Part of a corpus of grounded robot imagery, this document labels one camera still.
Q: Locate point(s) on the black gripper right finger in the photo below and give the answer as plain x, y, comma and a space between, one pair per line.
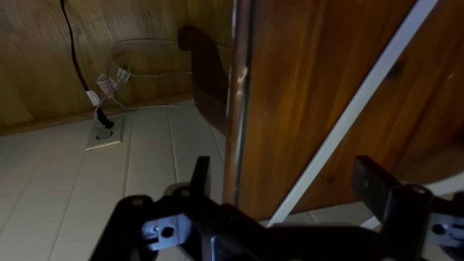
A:
410, 218

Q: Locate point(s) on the white wall outlet plate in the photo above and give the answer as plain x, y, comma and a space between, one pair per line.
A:
103, 140

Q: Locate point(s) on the dark wooden side table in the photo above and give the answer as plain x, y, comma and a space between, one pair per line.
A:
298, 96

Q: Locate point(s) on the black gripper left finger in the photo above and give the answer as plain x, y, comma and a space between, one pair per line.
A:
130, 227

